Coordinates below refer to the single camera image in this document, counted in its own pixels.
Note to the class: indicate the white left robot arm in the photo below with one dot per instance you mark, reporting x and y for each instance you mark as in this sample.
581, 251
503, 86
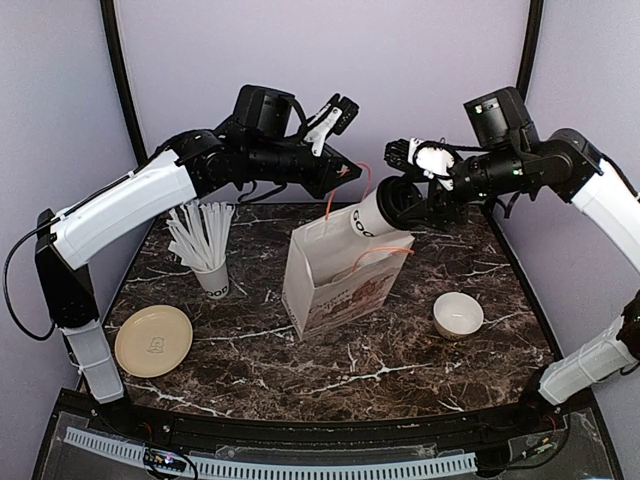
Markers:
267, 137

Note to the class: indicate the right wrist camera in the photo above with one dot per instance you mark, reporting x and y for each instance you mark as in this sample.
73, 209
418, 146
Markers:
422, 161

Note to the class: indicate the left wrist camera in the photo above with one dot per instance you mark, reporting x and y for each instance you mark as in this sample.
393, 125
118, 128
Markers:
332, 119

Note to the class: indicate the black frame post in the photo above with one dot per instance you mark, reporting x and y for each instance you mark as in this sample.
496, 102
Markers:
529, 47
120, 75

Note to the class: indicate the white cup holding straws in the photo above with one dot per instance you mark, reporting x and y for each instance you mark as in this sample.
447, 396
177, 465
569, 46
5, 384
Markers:
215, 283

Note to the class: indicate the white paper coffee cup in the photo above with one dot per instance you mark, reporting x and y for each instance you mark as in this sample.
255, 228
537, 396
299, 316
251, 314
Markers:
368, 219

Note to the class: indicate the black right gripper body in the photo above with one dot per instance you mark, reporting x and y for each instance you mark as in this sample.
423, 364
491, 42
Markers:
440, 204

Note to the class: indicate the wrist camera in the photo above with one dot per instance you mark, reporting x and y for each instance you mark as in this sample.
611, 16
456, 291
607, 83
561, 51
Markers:
422, 161
332, 119

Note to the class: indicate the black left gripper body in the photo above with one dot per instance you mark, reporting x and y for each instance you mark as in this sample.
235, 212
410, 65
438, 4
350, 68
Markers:
316, 183

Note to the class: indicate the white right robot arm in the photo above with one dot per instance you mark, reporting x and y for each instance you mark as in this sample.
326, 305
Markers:
511, 159

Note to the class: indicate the white slotted cable duct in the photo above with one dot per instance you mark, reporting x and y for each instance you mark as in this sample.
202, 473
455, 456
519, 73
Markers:
255, 463

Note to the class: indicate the beige round plate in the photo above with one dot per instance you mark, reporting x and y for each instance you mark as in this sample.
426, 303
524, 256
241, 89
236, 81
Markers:
153, 341

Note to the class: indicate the black front table rail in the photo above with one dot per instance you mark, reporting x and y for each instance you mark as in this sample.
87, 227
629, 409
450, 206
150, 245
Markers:
486, 429

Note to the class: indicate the black right frame post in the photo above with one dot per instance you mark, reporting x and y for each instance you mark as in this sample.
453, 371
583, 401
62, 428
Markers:
529, 47

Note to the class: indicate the white ceramic bowl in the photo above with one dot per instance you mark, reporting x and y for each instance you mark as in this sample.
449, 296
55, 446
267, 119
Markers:
457, 315

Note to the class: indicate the white cream bear paper bag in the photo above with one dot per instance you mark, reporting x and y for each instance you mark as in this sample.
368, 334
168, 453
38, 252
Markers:
334, 276

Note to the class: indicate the black left frame post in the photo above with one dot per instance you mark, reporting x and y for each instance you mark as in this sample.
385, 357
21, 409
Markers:
120, 75

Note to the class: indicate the black plastic cup lid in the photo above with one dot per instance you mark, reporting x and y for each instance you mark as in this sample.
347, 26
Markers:
400, 203

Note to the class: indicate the white wrapped straws bundle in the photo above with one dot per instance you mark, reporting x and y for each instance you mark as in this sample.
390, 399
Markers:
200, 233

